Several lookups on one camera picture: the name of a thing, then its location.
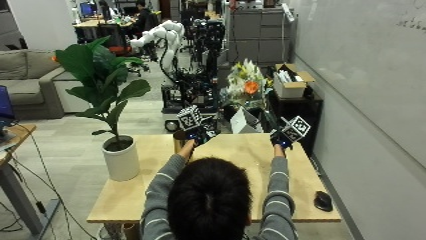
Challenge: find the person's left hand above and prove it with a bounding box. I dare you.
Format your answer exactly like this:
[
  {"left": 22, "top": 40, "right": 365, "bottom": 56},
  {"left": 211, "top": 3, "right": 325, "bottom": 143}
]
[{"left": 185, "top": 126, "right": 219, "bottom": 146}]

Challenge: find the person's right hand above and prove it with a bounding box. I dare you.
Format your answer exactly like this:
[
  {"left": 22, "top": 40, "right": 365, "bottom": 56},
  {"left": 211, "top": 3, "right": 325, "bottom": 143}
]
[{"left": 269, "top": 129, "right": 296, "bottom": 150}]

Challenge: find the dark metal cup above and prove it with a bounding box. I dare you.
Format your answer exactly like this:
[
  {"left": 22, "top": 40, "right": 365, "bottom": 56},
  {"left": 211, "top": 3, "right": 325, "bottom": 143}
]
[{"left": 172, "top": 129, "right": 189, "bottom": 155}]

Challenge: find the white marker cube on right glove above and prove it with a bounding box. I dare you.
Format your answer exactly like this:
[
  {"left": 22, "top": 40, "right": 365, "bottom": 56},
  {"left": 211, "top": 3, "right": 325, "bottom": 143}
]
[{"left": 281, "top": 115, "right": 312, "bottom": 142}]

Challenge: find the white marker cube on glove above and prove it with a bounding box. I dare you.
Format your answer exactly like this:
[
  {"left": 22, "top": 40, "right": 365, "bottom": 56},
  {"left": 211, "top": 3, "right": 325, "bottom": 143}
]
[
  {"left": 281, "top": 115, "right": 312, "bottom": 142},
  {"left": 176, "top": 105, "right": 204, "bottom": 132}
]

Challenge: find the white marker cube on left glove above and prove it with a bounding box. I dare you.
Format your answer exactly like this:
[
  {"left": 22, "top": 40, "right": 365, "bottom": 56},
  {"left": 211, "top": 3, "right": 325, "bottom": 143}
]
[{"left": 176, "top": 105, "right": 204, "bottom": 132}]

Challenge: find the black side cabinet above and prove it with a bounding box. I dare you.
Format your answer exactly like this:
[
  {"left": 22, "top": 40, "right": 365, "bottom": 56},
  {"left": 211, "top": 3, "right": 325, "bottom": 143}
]
[{"left": 268, "top": 87, "right": 325, "bottom": 158}]

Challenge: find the white paper bag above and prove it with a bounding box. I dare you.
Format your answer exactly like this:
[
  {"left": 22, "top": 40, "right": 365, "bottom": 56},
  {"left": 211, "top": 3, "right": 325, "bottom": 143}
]
[{"left": 229, "top": 106, "right": 264, "bottom": 135}]

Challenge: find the open cardboard box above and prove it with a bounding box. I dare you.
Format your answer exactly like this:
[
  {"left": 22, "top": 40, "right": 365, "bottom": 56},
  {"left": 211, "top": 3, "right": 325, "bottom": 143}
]
[{"left": 271, "top": 63, "right": 317, "bottom": 100}]

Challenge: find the black equipment rack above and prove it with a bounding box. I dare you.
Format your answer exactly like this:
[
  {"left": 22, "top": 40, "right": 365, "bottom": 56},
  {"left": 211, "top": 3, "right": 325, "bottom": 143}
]
[{"left": 160, "top": 18, "right": 227, "bottom": 132}]

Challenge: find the flower bouquet with orange bloom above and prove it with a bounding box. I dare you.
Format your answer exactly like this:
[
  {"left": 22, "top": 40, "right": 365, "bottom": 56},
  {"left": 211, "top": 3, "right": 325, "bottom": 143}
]
[{"left": 220, "top": 58, "right": 275, "bottom": 111}]

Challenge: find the the person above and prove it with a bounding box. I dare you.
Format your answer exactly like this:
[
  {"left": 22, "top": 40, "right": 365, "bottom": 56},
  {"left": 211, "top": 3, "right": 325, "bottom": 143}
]
[{"left": 140, "top": 139, "right": 300, "bottom": 240}]

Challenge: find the white cylindrical plant pot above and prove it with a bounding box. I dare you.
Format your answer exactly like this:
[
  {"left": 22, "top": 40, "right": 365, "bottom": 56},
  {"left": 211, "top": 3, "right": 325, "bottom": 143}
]
[{"left": 101, "top": 134, "right": 141, "bottom": 182}]

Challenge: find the black computer mouse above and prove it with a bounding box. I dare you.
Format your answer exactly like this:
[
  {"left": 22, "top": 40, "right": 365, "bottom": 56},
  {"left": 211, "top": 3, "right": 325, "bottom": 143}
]
[{"left": 313, "top": 190, "right": 334, "bottom": 213}]

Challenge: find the green large-leaf plant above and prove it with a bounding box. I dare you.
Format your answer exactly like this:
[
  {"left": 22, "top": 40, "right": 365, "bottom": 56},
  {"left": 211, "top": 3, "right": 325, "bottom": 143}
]
[{"left": 55, "top": 35, "right": 152, "bottom": 142}]

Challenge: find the whiteboard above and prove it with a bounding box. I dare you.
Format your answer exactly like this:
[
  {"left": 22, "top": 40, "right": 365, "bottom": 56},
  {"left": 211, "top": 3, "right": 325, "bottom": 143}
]
[{"left": 284, "top": 0, "right": 426, "bottom": 168}]

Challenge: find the grey filing cabinet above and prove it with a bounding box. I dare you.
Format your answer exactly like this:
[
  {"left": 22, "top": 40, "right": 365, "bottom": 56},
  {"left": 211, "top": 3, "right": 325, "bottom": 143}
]
[{"left": 227, "top": 7, "right": 296, "bottom": 66}]

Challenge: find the wooden office desk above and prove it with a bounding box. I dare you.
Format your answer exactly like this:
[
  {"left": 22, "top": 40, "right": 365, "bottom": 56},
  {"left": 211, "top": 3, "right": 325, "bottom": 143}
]
[{"left": 72, "top": 17, "right": 136, "bottom": 44}]

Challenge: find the grey sofa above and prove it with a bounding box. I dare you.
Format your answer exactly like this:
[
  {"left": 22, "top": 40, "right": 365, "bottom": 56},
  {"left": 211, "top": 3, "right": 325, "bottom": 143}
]
[{"left": 0, "top": 49, "right": 91, "bottom": 120}]

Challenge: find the wooden side desk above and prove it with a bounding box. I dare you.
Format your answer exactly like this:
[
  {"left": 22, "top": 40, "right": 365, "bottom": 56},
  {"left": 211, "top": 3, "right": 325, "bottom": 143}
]
[{"left": 0, "top": 123, "right": 62, "bottom": 236}]

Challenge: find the blue laptop screen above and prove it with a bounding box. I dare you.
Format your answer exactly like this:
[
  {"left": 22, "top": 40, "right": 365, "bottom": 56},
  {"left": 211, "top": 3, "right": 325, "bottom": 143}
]
[{"left": 0, "top": 85, "right": 16, "bottom": 122}]

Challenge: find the computer monitor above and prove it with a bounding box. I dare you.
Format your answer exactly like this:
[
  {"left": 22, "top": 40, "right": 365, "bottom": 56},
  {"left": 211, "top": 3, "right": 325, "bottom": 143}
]
[{"left": 79, "top": 2, "right": 99, "bottom": 18}]

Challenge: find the black cable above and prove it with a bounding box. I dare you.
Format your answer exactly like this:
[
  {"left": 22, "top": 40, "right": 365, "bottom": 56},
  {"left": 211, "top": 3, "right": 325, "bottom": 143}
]
[{"left": 0, "top": 123, "right": 99, "bottom": 240}]

